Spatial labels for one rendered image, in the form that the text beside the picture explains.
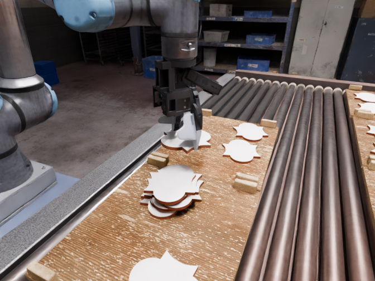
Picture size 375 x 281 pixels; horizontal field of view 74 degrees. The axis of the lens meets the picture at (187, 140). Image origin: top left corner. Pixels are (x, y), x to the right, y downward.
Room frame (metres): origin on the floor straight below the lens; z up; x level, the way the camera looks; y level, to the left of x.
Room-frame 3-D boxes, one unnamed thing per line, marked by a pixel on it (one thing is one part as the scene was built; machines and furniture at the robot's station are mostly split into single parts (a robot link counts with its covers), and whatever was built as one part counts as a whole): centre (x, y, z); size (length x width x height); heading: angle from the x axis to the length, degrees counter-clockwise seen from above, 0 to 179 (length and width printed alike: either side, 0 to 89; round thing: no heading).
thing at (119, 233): (0.39, 0.05, 0.93); 0.41 x 0.35 x 0.02; 155
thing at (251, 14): (5.15, -1.29, 1.14); 0.50 x 0.38 x 0.11; 78
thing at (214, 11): (5.46, -0.65, 1.20); 0.36 x 0.28 x 0.22; 57
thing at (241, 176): (0.53, -0.16, 0.95); 0.06 x 0.02 x 0.03; 66
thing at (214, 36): (5.44, -0.58, 0.74); 0.44 x 0.36 x 0.20; 55
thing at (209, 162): (0.77, -0.12, 0.93); 0.41 x 0.35 x 0.02; 156
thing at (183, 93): (0.55, 0.02, 1.20); 0.09 x 0.08 x 0.12; 122
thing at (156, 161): (0.62, 0.09, 0.95); 0.06 x 0.02 x 0.03; 65
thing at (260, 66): (5.18, -1.33, 0.25); 0.62 x 0.42 x 0.22; 77
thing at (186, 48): (0.55, 0.01, 1.28); 0.08 x 0.08 x 0.05
